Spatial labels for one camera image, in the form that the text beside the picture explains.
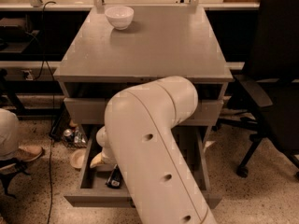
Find tan shoe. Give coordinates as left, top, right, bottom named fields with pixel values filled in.
left=15, top=146, right=43, bottom=162

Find closed grey upper drawer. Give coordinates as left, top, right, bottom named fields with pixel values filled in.
left=64, top=98, right=223, bottom=126

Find soda can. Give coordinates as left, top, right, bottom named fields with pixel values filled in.
left=64, top=129, right=74, bottom=142

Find person leg light trousers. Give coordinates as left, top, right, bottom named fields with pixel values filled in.
left=0, top=109, right=19, bottom=161

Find black office chair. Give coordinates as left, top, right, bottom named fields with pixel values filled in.
left=217, top=0, right=299, bottom=177

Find open grey lower drawer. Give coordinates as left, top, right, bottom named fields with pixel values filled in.
left=64, top=126, right=222, bottom=209

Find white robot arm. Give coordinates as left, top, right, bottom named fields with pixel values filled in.
left=104, top=77, right=217, bottom=224

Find small round tan plate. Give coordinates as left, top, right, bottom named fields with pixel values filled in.
left=70, top=148, right=86, bottom=169

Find wall power outlet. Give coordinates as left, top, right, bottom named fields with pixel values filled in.
left=22, top=70, right=34, bottom=81

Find black power cable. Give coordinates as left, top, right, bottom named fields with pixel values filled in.
left=25, top=1, right=58, bottom=224

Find grey drawer cabinet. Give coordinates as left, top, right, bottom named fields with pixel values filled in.
left=54, top=5, right=233, bottom=142

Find black stool base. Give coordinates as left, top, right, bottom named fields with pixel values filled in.
left=0, top=158, right=29, bottom=199

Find wire basket with items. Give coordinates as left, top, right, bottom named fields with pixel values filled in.
left=63, top=128, right=87, bottom=148

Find white ceramic bowl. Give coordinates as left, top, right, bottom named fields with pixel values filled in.
left=105, top=6, right=135, bottom=30

